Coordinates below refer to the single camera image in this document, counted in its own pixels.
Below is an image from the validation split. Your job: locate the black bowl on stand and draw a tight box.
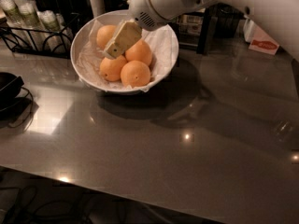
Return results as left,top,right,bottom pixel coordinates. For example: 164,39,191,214
0,72,34,128

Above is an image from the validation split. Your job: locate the white appliance with bowls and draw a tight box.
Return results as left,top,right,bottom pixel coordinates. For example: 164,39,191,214
243,19,255,43

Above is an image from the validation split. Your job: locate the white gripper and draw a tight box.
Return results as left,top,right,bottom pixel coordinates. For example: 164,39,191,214
103,0,186,59

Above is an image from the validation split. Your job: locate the paper cup stack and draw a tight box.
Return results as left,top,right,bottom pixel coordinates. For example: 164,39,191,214
0,0,22,27
37,10,64,54
19,3,40,29

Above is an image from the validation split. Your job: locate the white bowl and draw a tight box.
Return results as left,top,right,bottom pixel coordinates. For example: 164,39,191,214
70,9,180,96

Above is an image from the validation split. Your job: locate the white tall cup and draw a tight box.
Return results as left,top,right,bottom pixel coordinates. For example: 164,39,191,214
86,0,107,19

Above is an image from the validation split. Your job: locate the black wire cup rack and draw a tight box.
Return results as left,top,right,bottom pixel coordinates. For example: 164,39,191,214
0,13,79,59

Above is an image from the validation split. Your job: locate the orange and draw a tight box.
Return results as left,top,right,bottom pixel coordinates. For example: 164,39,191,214
99,55,127,82
125,39,152,66
96,25,116,49
121,61,150,88

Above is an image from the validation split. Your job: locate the paper cup stack right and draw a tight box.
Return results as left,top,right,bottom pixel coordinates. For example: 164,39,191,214
37,10,64,54

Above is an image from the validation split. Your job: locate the white red card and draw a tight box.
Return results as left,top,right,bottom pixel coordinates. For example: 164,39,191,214
249,26,279,55

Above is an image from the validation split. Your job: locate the paper cup stack middle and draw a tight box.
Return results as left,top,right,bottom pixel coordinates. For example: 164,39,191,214
19,3,40,29

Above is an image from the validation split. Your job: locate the white paper liner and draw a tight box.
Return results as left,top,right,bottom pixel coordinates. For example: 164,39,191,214
75,15,175,93

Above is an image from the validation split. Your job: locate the paper cup stack left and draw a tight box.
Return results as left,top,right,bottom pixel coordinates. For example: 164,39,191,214
0,0,22,27

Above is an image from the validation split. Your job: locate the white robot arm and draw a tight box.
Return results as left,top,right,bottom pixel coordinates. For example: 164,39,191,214
104,0,299,60

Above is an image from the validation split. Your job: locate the black mesh basket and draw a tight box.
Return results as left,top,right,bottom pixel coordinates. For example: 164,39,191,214
215,4,244,38

